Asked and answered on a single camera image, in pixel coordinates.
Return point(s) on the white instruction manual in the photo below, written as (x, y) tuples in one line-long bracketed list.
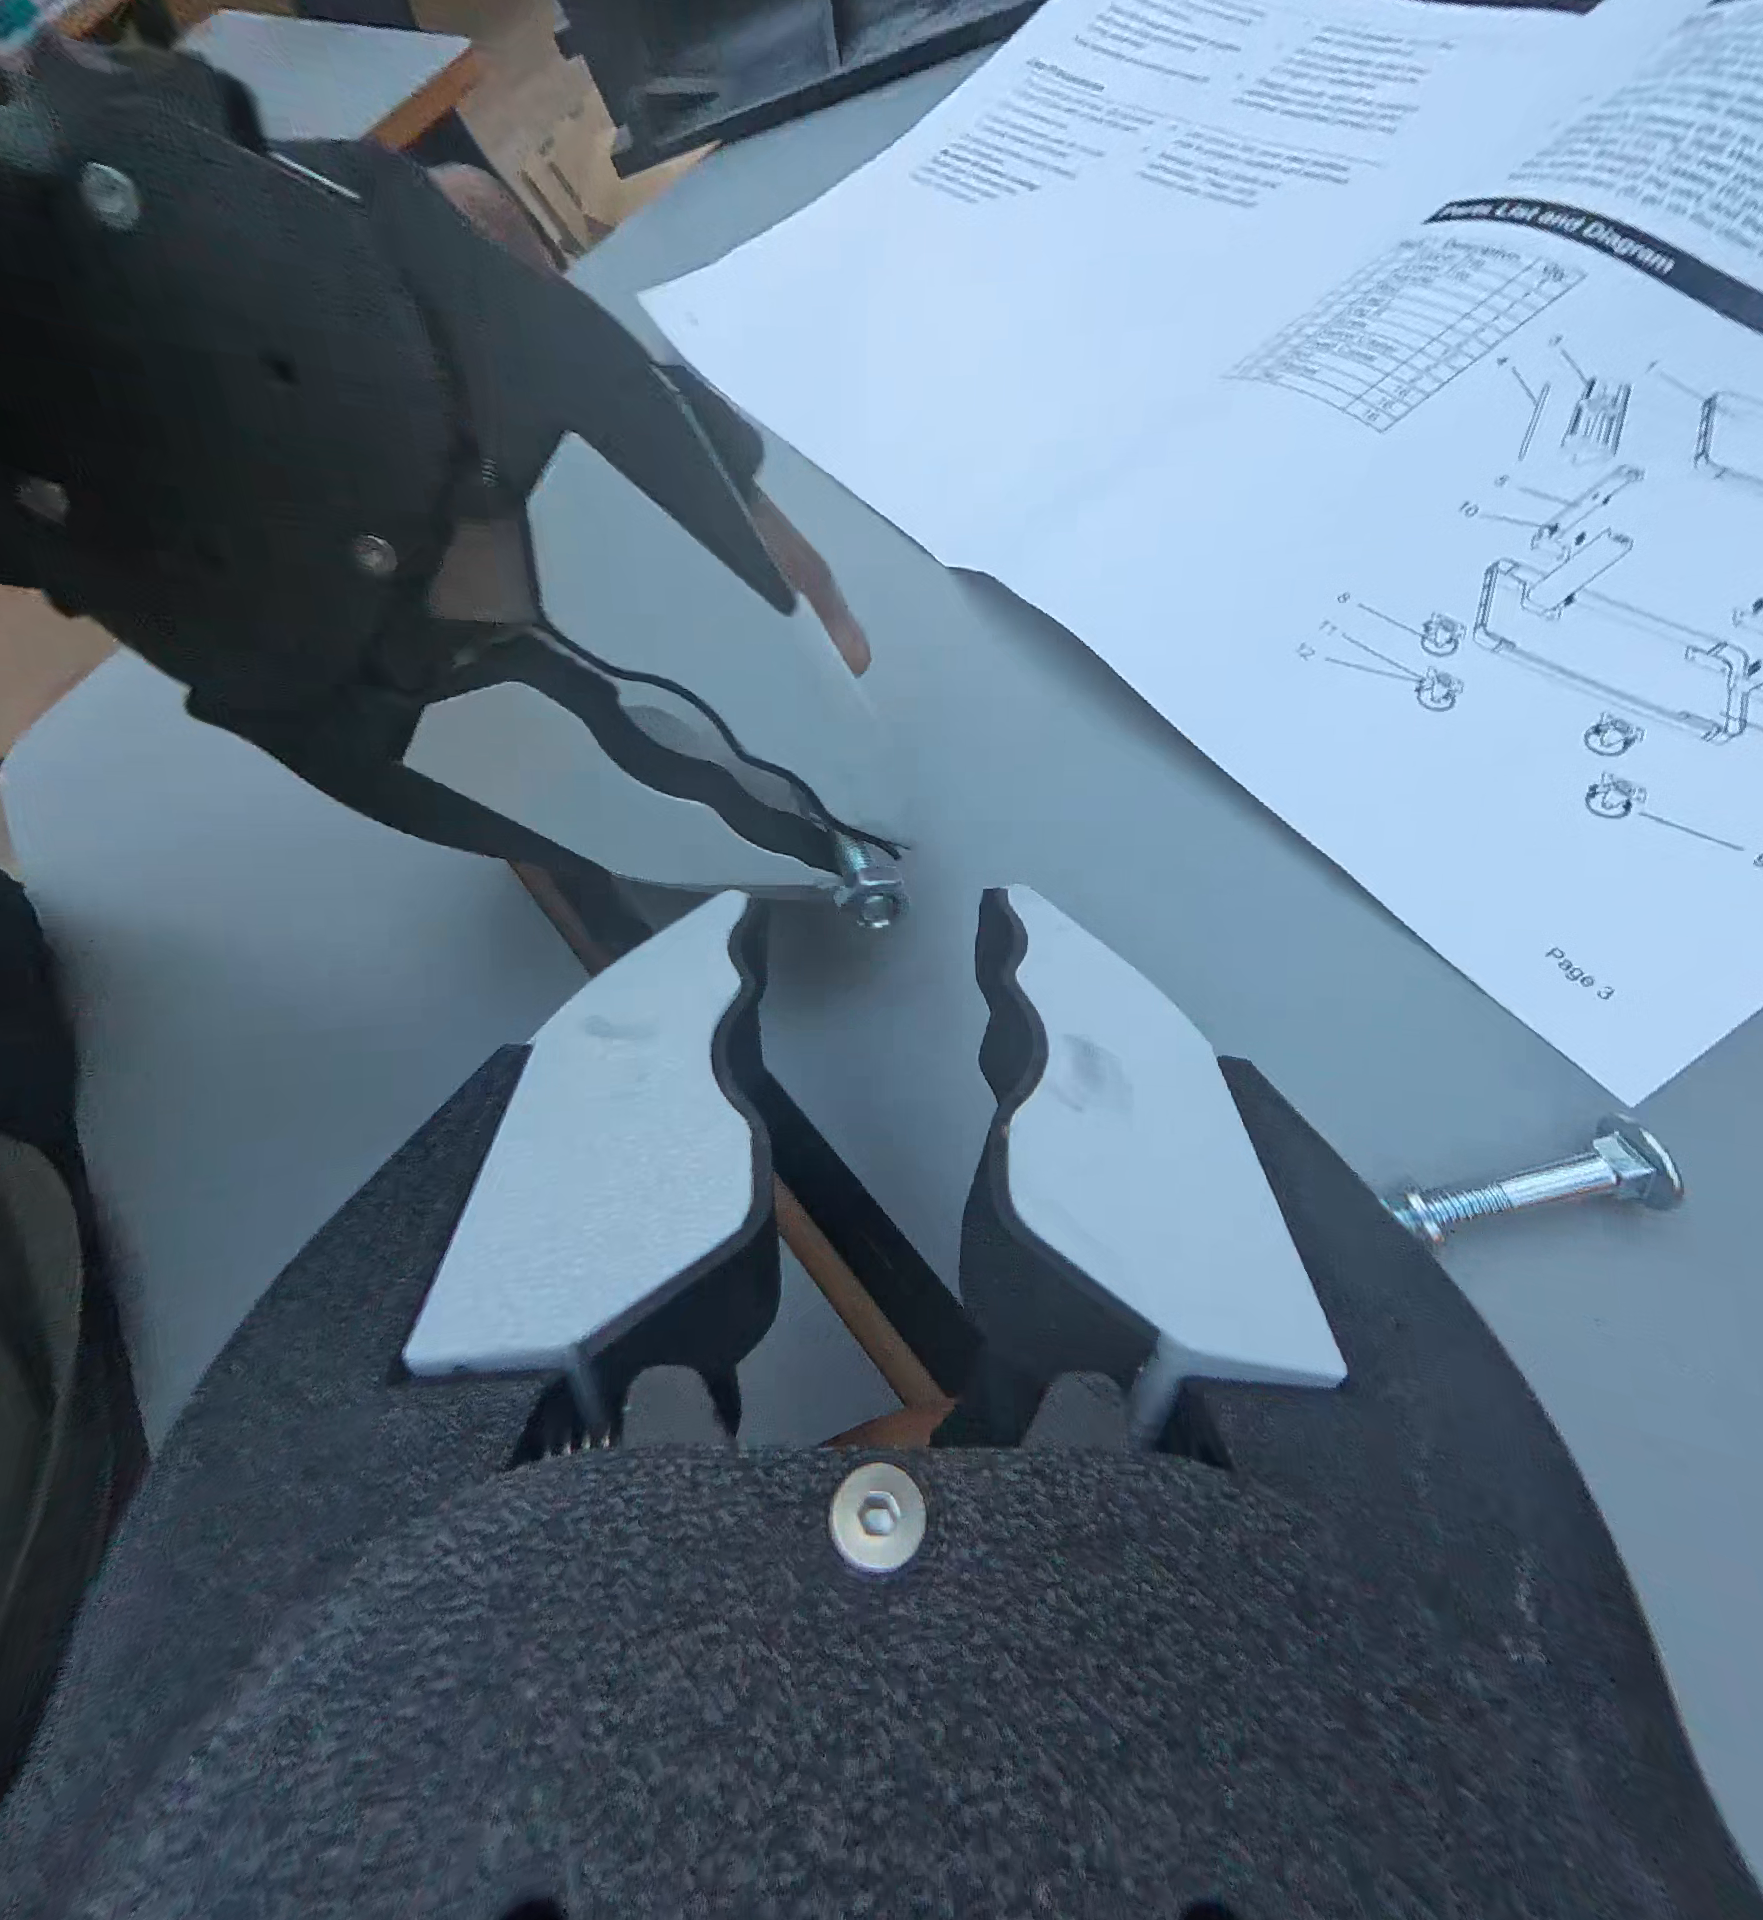
[(968, 373)]

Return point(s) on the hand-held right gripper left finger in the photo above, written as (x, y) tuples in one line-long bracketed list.
[(596, 1166)]

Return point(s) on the brown cardboard box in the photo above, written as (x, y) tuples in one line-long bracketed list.
[(583, 90)]

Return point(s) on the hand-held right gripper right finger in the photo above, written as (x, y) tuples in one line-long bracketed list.
[(1155, 1196)]

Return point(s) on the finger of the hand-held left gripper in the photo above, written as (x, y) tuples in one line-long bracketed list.
[(702, 626), (539, 756)]

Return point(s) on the person's left hand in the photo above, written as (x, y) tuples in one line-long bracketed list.
[(821, 594)]

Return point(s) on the grey wooden-edged board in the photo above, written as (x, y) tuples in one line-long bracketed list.
[(328, 73)]

